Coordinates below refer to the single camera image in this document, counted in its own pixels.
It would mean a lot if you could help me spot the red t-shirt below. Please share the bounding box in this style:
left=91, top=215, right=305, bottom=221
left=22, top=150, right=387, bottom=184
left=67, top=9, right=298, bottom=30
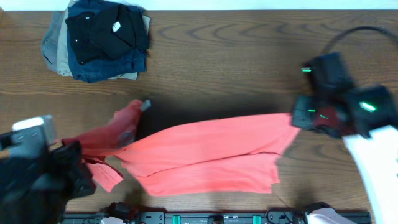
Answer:
left=75, top=100, right=299, bottom=196

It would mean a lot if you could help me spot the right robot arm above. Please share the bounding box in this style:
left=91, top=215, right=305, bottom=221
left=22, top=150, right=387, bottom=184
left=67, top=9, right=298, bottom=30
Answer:
left=292, top=53, right=397, bottom=223

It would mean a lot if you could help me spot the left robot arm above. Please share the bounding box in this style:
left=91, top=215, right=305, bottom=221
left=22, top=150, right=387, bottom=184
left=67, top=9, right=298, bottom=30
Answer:
left=1, top=126, right=96, bottom=223

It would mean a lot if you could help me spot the grey folded garment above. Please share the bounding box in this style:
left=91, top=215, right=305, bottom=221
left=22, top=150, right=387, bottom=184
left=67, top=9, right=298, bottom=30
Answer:
left=41, top=11, right=64, bottom=72

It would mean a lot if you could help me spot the navy blue folded garment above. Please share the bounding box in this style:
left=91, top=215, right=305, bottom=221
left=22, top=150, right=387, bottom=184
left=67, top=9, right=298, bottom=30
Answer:
left=66, top=0, right=147, bottom=84

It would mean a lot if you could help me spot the black folded shirt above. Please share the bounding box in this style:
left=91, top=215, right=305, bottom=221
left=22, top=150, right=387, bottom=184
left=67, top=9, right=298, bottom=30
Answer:
left=65, top=1, right=149, bottom=65

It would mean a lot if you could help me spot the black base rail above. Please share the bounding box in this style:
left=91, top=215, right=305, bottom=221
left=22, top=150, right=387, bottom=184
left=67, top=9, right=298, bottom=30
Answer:
left=61, top=202, right=372, bottom=224

